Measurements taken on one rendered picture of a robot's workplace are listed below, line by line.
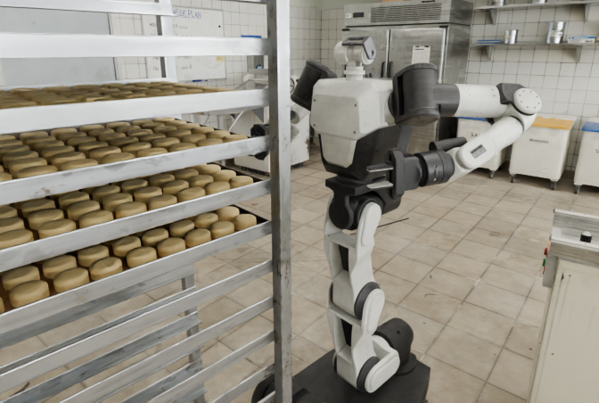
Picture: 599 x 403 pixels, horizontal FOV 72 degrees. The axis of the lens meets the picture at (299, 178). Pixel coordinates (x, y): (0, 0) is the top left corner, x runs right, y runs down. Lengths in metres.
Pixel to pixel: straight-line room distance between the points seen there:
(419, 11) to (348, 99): 4.22
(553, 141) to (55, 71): 5.08
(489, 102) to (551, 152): 4.04
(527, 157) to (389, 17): 2.32
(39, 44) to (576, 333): 1.67
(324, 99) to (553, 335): 1.14
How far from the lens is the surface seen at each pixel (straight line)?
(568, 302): 1.69
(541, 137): 5.25
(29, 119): 0.64
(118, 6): 1.12
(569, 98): 5.83
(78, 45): 0.65
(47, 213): 0.79
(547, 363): 1.83
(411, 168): 1.05
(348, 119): 1.22
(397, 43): 5.41
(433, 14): 5.31
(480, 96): 1.24
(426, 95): 1.16
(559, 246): 1.62
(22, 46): 0.63
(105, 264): 0.78
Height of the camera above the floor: 1.50
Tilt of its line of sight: 17 degrees down
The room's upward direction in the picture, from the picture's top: straight up
